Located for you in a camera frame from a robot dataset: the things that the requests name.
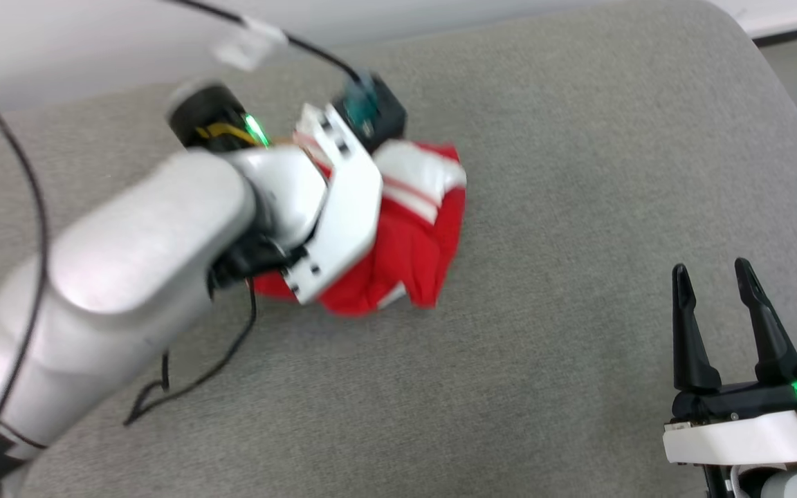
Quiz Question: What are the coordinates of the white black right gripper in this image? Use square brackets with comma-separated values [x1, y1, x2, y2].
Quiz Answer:
[663, 258, 797, 465]

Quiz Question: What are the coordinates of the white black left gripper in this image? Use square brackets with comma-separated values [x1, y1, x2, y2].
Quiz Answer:
[167, 82, 383, 306]

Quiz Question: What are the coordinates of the red white basketball jersey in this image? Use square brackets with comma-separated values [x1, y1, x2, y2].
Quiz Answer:
[253, 138, 468, 317]

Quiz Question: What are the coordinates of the grey fabric sofa cushion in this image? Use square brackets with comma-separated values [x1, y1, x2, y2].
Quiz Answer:
[0, 0, 797, 498]

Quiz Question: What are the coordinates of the black cable with teal plug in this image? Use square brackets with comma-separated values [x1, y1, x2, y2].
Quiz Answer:
[163, 0, 380, 136]

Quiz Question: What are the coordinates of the thin black cable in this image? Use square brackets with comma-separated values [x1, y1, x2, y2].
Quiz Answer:
[0, 50, 51, 443]
[124, 277, 259, 426]

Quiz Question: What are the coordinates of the white cable label tag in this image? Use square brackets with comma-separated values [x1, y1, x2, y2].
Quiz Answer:
[210, 17, 290, 71]

